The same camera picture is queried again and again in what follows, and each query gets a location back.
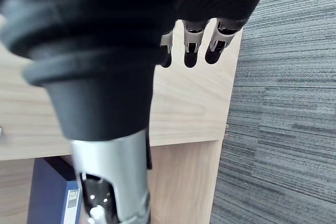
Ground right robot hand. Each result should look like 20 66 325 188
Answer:
0 0 279 224

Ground blue file folder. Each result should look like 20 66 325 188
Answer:
27 157 85 224

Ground light wooden cabinet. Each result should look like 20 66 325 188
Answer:
0 14 244 224

